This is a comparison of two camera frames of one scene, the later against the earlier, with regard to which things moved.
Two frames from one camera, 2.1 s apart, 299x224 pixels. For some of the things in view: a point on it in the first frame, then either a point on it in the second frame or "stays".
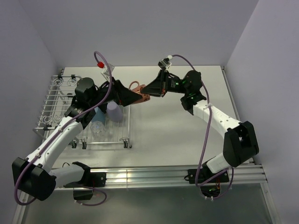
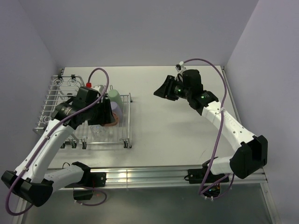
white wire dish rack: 97,131 stays
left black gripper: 124,95 → 106,116
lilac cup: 114,113 stays
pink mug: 134,86 → 116,122
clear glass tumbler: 97,130 stays
